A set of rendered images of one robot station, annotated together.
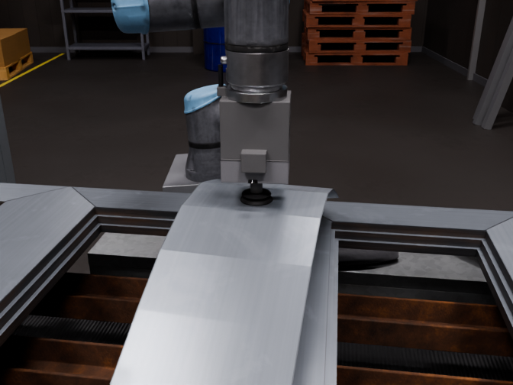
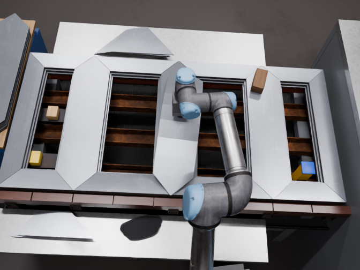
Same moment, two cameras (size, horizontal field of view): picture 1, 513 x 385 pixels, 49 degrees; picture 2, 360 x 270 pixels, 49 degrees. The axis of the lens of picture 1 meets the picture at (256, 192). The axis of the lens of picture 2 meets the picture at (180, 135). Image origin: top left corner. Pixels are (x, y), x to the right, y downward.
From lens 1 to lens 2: 1.99 m
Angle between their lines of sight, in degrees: 94
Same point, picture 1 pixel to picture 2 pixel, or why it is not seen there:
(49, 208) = (269, 175)
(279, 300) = (171, 88)
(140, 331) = (200, 86)
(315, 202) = (163, 113)
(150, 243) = (239, 232)
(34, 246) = (257, 147)
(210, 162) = not seen: outside the picture
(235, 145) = not seen: hidden behind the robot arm
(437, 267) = (104, 222)
